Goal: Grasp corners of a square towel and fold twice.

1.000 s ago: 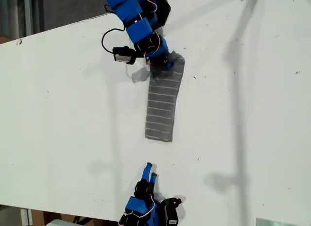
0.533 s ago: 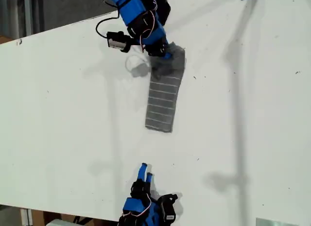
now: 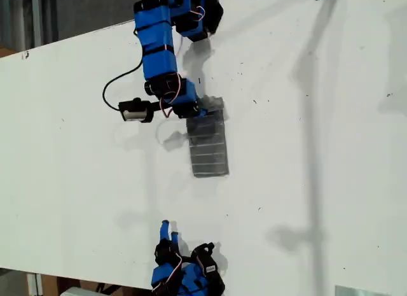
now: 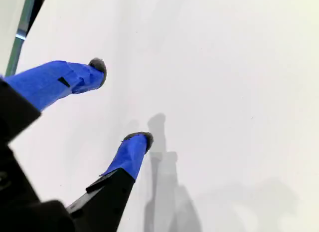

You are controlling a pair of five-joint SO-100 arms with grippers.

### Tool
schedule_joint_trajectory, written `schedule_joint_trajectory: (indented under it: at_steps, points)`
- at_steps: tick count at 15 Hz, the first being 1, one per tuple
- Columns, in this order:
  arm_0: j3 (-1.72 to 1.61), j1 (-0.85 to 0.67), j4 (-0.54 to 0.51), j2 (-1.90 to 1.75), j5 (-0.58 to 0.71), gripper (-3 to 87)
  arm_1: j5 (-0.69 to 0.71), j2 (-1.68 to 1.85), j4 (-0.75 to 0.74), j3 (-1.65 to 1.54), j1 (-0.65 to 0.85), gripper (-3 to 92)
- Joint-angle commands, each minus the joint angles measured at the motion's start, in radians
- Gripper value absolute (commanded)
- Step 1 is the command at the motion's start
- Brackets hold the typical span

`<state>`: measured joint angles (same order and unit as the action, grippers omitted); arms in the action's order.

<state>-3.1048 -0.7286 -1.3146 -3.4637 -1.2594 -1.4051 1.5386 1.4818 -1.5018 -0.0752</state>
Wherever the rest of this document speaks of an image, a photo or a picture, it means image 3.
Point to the grey striped square towel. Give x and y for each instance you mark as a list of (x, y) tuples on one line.
[(208, 149)]

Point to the white container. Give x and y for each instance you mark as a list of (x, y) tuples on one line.
[(79, 291)]

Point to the white table leg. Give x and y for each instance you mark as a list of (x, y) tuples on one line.
[(34, 284)]

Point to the black camera stalk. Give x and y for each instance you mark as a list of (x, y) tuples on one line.
[(159, 107), (202, 249)]

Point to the black camera box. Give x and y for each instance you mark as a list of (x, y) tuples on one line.
[(210, 267), (133, 110)]

